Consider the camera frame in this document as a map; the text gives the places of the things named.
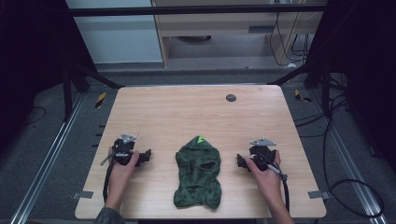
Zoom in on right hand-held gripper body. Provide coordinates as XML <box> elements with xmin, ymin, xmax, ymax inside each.
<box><xmin>247</xmin><ymin>137</ymin><xmax>278</xmax><ymax>173</ymax></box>

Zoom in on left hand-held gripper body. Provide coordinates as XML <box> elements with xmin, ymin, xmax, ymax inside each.
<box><xmin>111</xmin><ymin>133</ymin><xmax>142</xmax><ymax>166</ymax></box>

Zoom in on green knitted balaclava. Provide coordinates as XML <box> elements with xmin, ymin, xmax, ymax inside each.
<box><xmin>173</xmin><ymin>134</ymin><xmax>223</xmax><ymax>210</ymax></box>

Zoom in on person's left hand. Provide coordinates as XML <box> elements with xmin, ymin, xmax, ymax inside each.
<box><xmin>106</xmin><ymin>147</ymin><xmax>141</xmax><ymax>198</ymax></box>

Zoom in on person's right hand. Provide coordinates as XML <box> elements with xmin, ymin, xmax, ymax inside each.
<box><xmin>244</xmin><ymin>149</ymin><xmax>283</xmax><ymax>203</ymax></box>

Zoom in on yellow black hazard tape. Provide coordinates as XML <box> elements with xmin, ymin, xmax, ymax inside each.
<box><xmin>293</xmin><ymin>89</ymin><xmax>312</xmax><ymax>104</ymax></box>
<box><xmin>94</xmin><ymin>91</ymin><xmax>107</xmax><ymax>109</ymax></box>

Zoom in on grey tape strip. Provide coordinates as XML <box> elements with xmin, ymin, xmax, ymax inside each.
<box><xmin>307</xmin><ymin>189</ymin><xmax>331</xmax><ymax>201</ymax></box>
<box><xmin>71</xmin><ymin>190</ymin><xmax>94</xmax><ymax>200</ymax></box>

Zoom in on black metal stand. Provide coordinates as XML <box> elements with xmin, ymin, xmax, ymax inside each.
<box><xmin>61</xmin><ymin>60</ymin><xmax>125</xmax><ymax>123</ymax></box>
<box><xmin>267</xmin><ymin>60</ymin><xmax>332</xmax><ymax>119</ymax></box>

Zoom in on white cabinet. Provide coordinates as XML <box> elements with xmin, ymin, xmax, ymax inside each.
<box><xmin>64</xmin><ymin>0</ymin><xmax>164</xmax><ymax>65</ymax></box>

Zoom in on light wooden desk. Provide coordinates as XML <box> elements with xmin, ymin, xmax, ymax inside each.
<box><xmin>150</xmin><ymin>0</ymin><xmax>328</xmax><ymax>68</ymax></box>

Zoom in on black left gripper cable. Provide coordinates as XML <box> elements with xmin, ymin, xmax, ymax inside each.
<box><xmin>99</xmin><ymin>151</ymin><xmax>129</xmax><ymax>203</ymax></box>

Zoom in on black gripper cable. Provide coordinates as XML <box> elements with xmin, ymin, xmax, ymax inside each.
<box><xmin>99</xmin><ymin>151</ymin><xmax>129</xmax><ymax>203</ymax></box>
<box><xmin>262</xmin><ymin>155</ymin><xmax>291</xmax><ymax>213</ymax></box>

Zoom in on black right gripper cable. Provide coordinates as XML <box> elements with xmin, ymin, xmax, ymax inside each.
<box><xmin>262</xmin><ymin>155</ymin><xmax>291</xmax><ymax>213</ymax></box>

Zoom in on aluminium floor rail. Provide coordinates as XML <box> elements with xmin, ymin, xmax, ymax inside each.
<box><xmin>8</xmin><ymin>92</ymin><xmax>87</xmax><ymax>224</ymax></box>
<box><xmin>307</xmin><ymin>88</ymin><xmax>390</xmax><ymax>224</ymax></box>

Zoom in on thin black floor cable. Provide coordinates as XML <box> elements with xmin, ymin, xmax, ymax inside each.
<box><xmin>23</xmin><ymin>105</ymin><xmax>48</xmax><ymax>127</ymax></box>

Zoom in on black floor cable loop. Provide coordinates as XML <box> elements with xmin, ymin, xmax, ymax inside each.
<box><xmin>322</xmin><ymin>92</ymin><xmax>385</xmax><ymax>219</ymax></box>

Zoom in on black hanging cables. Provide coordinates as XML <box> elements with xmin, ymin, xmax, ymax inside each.
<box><xmin>268</xmin><ymin>11</ymin><xmax>312</xmax><ymax>67</ymax></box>

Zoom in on black frame crossbar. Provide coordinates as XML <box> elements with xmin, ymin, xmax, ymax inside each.
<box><xmin>66</xmin><ymin>3</ymin><xmax>328</xmax><ymax>18</ymax></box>

